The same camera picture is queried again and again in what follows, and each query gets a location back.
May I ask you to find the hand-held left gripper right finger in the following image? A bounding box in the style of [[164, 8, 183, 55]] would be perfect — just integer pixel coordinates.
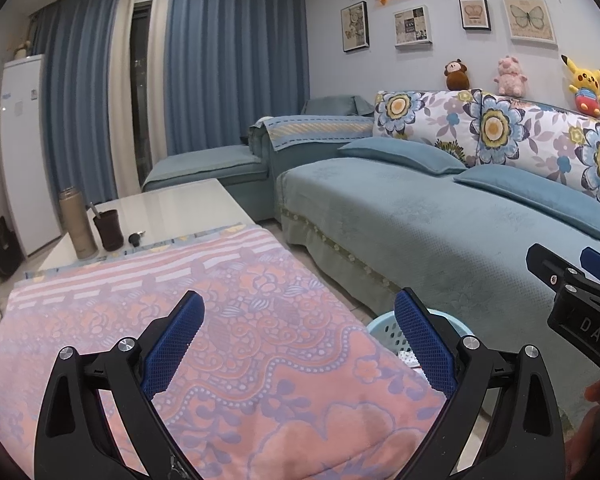
[[394, 287, 566, 480]]

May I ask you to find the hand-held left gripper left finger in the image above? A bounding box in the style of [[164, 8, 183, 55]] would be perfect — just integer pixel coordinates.
[[33, 290, 206, 480]]

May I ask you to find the light blue plastic basket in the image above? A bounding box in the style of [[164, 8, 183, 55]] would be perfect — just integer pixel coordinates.
[[366, 310, 476, 386]]

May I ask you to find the pink floral blanket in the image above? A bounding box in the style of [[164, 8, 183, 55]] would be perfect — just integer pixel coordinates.
[[0, 223, 449, 480]]

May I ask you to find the teal fabric sofa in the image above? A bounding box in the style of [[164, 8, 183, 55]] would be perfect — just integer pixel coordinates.
[[141, 91, 600, 426]]

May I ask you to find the dark brown cup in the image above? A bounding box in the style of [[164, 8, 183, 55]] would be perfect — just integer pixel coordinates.
[[88, 202, 126, 252]]

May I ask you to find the gold thermos flask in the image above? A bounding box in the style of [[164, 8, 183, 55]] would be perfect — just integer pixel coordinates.
[[58, 186, 100, 260]]

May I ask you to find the yellow mouse plush toy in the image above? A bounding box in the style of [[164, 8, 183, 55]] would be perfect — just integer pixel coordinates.
[[561, 54, 600, 120]]

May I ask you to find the pink pig plush toy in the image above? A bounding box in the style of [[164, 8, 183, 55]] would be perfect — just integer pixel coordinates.
[[493, 56, 529, 97]]

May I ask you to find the black guitar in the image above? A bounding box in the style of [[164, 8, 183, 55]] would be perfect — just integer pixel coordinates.
[[0, 214, 24, 279]]

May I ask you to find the brown monkey plush toy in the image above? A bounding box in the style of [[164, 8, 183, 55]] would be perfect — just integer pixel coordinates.
[[443, 58, 470, 92]]

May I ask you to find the white refrigerator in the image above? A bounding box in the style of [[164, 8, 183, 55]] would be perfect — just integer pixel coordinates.
[[0, 53, 64, 259]]

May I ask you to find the teal sofa backrest pillow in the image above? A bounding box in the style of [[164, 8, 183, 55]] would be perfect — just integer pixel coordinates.
[[300, 94, 377, 117]]

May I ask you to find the blue curtain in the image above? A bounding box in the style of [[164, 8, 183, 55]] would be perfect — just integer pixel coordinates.
[[29, 0, 125, 207], [164, 0, 312, 159]]

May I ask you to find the butterfly picture frame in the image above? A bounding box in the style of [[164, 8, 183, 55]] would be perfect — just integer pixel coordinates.
[[502, 0, 557, 44]]

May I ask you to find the crown picture frame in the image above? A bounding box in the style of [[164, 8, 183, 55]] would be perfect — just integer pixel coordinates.
[[458, 0, 492, 32]]

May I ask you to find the white picture frame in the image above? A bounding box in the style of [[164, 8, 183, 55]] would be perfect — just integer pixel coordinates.
[[393, 5, 434, 49]]

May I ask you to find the tall black picture frame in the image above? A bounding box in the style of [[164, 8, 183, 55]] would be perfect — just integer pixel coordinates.
[[340, 0, 370, 54]]

